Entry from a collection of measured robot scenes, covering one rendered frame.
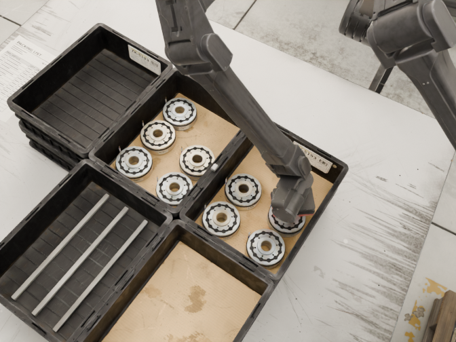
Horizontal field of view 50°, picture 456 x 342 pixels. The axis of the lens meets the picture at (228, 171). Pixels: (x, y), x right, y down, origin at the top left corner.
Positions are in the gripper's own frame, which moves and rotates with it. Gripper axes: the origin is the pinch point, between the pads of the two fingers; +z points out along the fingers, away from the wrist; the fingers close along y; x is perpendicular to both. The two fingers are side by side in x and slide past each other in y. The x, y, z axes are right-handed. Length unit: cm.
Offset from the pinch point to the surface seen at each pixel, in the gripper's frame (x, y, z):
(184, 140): 27.1, -27.2, 3.4
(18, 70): 67, -84, 15
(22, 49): 77, -84, 15
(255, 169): 16.5, -6.7, 3.8
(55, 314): -22, -60, 4
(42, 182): 22, -71, 16
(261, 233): -4.7, -7.7, 1.2
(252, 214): 2.3, -9.2, 3.9
